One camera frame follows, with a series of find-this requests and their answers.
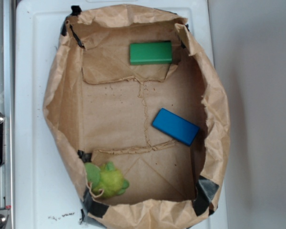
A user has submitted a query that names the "aluminium frame rail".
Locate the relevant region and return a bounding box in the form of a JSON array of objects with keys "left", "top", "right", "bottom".
[{"left": 0, "top": 0, "right": 17, "bottom": 229}]

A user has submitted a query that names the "brown paper bag tray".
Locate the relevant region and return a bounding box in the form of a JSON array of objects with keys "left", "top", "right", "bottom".
[{"left": 43, "top": 4, "right": 230, "bottom": 229}]

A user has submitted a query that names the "green rectangular block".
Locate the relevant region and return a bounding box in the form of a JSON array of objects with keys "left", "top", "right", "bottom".
[{"left": 130, "top": 41, "right": 173, "bottom": 65}]

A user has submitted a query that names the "green plush toy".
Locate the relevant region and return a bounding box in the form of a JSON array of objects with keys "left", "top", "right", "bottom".
[{"left": 84, "top": 161, "right": 130, "bottom": 199}]

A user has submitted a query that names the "blue rectangular block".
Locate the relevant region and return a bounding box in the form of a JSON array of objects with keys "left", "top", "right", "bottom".
[{"left": 152, "top": 108, "right": 200, "bottom": 146}]

